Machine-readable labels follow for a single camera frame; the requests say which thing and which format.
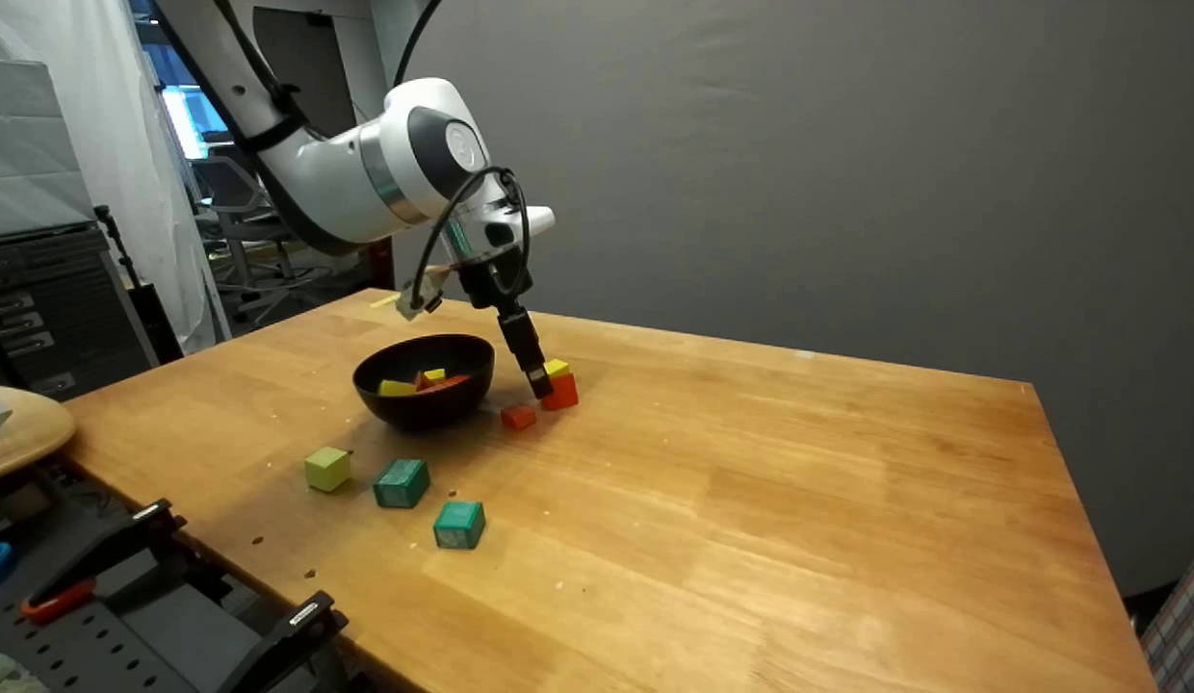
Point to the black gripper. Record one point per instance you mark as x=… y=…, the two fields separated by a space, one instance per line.
x=499 y=282

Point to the orange-red wooden block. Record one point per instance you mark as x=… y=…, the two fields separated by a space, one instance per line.
x=564 y=396

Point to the lime green wooden cube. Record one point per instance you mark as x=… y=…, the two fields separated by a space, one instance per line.
x=326 y=472

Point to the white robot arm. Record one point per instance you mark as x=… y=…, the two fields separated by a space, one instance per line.
x=369 y=175

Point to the black bowl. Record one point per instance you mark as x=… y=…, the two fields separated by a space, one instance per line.
x=426 y=409

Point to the small red wooden block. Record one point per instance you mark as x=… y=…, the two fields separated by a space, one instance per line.
x=519 y=416

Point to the teal wooden block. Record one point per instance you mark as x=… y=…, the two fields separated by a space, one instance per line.
x=404 y=484
x=462 y=527

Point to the office chair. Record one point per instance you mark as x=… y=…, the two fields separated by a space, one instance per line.
x=232 y=257

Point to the grey fabric backdrop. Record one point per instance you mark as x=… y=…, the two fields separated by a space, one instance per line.
x=813 y=167

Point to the blue lit screen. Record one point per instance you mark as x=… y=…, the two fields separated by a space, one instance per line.
x=200 y=128

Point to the white curtain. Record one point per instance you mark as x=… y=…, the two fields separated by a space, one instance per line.
x=120 y=155

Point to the black cabinet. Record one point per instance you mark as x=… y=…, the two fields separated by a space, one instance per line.
x=61 y=321

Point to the black pegboard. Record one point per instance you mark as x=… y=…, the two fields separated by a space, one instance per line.
x=120 y=640

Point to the round wooden board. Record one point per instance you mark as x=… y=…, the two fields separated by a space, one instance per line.
x=25 y=428

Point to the grey flat panel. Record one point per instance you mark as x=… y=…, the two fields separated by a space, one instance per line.
x=25 y=155

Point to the pale crumpled object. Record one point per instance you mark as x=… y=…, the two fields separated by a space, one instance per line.
x=6 y=677

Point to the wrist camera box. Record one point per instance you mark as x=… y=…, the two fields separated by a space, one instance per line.
x=421 y=300

